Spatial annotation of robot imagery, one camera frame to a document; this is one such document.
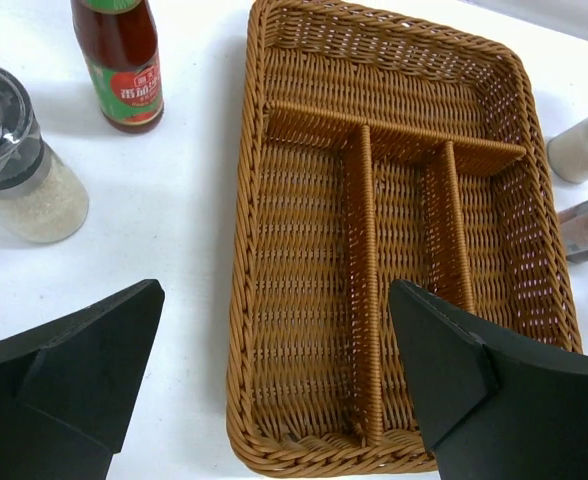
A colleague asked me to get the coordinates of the brown wicker divided basket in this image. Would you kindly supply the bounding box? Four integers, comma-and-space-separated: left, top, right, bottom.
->
226, 1, 582, 478

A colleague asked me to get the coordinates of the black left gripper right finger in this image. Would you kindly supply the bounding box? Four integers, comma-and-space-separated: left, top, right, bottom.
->
389, 280, 588, 479

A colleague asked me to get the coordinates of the blue label jar silver lid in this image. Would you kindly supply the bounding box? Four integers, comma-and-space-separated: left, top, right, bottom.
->
547, 117, 588, 184

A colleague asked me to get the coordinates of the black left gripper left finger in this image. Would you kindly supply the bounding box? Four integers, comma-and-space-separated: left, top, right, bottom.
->
0, 279, 165, 479

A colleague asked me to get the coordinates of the ketchup bottle green label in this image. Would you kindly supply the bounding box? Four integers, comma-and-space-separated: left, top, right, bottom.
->
71, 1, 164, 134

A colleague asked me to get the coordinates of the glass grinder jar black lid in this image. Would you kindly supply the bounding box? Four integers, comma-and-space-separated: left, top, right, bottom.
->
0, 68, 89, 244

